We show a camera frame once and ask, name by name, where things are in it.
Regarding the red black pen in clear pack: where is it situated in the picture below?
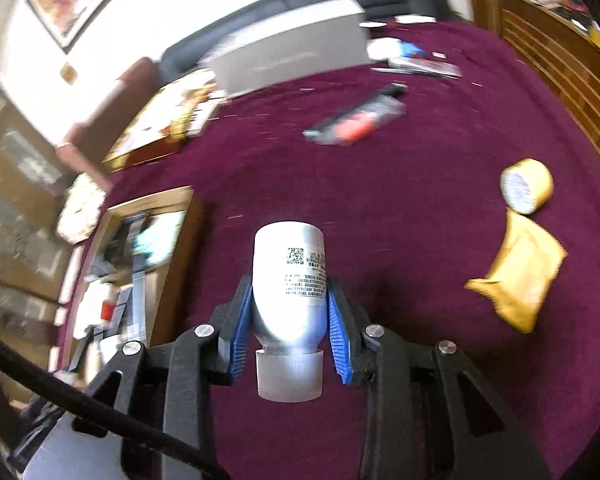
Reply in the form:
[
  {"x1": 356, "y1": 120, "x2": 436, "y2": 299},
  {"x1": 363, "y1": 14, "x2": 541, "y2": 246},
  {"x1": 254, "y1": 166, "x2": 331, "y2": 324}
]
[{"x1": 302, "y1": 83, "x2": 409, "y2": 147}]

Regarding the wooden box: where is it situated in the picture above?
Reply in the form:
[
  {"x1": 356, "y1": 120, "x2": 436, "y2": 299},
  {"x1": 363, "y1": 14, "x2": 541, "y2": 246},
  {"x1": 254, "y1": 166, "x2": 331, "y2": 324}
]
[{"x1": 59, "y1": 186, "x2": 204, "y2": 377}]

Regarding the maroon pillow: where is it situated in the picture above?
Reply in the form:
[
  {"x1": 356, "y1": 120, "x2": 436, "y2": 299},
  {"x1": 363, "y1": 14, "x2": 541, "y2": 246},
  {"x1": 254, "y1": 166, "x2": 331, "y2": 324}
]
[{"x1": 55, "y1": 57, "x2": 157, "y2": 192}]

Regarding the printed patterned cloth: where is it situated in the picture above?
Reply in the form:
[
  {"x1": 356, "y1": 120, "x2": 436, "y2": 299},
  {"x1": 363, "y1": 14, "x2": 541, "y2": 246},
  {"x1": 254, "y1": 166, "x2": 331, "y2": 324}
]
[{"x1": 102, "y1": 69, "x2": 227, "y2": 172}]

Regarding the white floral cloth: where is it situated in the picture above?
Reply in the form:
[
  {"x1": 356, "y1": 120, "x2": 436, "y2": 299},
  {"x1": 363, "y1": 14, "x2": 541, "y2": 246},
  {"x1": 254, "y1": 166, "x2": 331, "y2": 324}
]
[{"x1": 56, "y1": 172, "x2": 107, "y2": 247}]

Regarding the wooden slatted furniture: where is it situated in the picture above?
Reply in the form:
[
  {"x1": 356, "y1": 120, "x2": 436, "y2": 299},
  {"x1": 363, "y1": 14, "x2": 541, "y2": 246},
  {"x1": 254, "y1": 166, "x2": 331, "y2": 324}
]
[{"x1": 462, "y1": 0, "x2": 600, "y2": 198}]

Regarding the yellow foil packet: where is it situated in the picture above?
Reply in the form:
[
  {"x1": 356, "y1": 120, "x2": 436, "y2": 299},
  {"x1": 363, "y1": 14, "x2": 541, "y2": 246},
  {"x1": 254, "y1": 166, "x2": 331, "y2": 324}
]
[{"x1": 463, "y1": 208, "x2": 569, "y2": 335}]

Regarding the grey cardboard box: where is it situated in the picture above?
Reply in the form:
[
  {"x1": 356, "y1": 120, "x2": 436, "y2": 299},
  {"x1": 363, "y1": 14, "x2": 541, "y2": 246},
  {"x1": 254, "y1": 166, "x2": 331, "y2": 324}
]
[{"x1": 200, "y1": 0, "x2": 371, "y2": 99}]

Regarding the small white case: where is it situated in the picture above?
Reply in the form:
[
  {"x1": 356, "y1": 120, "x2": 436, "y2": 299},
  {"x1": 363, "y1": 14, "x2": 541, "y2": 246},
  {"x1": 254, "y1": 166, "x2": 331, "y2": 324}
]
[{"x1": 367, "y1": 38, "x2": 406, "y2": 62}]

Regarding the yellow tape roll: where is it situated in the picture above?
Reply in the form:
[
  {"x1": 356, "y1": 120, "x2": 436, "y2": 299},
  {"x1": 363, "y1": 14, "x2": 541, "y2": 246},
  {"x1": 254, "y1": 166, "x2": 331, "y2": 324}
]
[{"x1": 499, "y1": 158, "x2": 555, "y2": 215}]

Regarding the black cable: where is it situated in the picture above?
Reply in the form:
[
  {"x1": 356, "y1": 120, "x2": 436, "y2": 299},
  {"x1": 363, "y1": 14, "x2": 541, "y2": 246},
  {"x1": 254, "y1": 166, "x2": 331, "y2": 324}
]
[{"x1": 0, "y1": 327, "x2": 231, "y2": 480}]

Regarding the dark wooden cabinet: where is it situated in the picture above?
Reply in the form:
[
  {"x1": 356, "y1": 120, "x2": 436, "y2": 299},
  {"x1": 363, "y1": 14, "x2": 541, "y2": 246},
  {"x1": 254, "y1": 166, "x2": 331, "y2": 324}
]
[{"x1": 0, "y1": 77, "x2": 83, "y2": 361}]

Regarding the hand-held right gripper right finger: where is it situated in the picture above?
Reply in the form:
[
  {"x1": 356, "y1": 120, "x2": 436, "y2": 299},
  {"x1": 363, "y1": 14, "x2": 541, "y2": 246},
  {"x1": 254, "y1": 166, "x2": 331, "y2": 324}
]
[{"x1": 327, "y1": 277, "x2": 551, "y2": 480}]

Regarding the white plastic bottle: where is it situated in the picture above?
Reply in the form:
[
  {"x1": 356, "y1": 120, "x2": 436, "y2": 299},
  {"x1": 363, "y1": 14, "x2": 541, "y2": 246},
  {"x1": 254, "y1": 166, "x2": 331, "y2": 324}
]
[{"x1": 253, "y1": 220, "x2": 328, "y2": 402}]

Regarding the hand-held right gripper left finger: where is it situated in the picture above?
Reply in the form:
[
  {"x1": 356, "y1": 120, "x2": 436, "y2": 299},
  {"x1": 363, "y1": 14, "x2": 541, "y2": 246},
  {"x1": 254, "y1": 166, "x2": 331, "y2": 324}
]
[{"x1": 25, "y1": 275, "x2": 254, "y2": 480}]

